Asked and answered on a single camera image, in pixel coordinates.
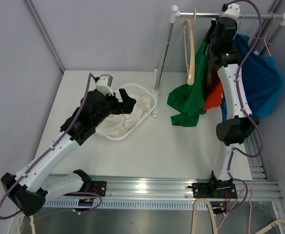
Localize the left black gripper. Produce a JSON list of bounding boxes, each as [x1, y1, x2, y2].
[[93, 89, 135, 127]]

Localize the white t shirt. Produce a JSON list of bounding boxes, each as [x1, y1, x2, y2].
[[96, 95, 151, 138]]

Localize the beige plastic hanger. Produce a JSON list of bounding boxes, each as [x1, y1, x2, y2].
[[183, 8, 197, 85]]

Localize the orange t shirt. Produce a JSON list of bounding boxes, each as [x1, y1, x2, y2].
[[202, 66, 223, 111]]

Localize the green t shirt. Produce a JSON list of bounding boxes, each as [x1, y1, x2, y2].
[[167, 40, 209, 127]]

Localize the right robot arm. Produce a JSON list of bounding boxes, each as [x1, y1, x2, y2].
[[204, 17, 259, 198]]

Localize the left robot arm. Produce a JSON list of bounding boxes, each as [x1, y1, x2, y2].
[[0, 88, 136, 216]]

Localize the blue t shirt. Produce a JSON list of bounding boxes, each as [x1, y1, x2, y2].
[[220, 33, 285, 122]]

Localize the beige hanger on floor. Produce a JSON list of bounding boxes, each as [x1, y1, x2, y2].
[[190, 198, 218, 234]]

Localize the pink hanger on floor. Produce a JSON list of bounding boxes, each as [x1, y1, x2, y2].
[[217, 185, 255, 234]]

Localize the beige hanger at left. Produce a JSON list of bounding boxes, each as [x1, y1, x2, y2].
[[16, 214, 38, 234]]

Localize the beige hanger at corner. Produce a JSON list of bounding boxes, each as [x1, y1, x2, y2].
[[255, 219, 285, 234]]

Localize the metal clothes rack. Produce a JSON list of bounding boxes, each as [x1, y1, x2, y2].
[[151, 2, 285, 118]]

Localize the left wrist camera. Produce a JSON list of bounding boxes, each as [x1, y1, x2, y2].
[[95, 74, 114, 96]]

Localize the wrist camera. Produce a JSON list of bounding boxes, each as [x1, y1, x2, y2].
[[221, 3, 240, 20], [95, 74, 114, 96]]

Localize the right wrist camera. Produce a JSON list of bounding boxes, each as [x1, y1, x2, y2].
[[221, 3, 240, 20]]

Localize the pink wire hanger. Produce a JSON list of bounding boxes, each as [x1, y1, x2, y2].
[[248, 12, 279, 57]]

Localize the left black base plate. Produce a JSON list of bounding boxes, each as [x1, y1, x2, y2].
[[79, 181, 107, 197]]

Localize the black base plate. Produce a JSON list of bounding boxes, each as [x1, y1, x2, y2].
[[79, 181, 107, 197], [191, 181, 238, 199]]

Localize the aluminium mounting rail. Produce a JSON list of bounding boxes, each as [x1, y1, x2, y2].
[[17, 136, 284, 211]]

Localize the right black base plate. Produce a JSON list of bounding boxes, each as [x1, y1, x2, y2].
[[191, 181, 238, 199]]

